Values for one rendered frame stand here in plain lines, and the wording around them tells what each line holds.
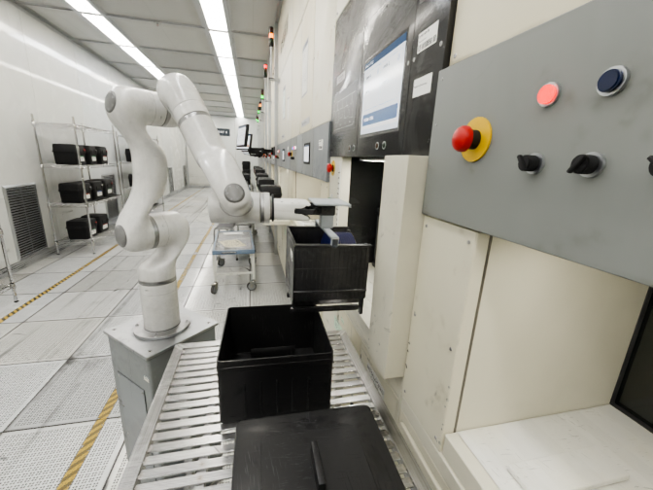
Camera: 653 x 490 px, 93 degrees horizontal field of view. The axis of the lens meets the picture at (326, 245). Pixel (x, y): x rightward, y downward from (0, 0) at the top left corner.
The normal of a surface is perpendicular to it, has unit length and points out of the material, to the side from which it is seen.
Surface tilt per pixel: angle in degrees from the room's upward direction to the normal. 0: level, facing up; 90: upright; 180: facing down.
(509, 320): 90
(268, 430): 0
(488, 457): 0
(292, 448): 0
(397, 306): 90
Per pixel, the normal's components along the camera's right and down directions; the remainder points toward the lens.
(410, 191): 0.23, 0.26
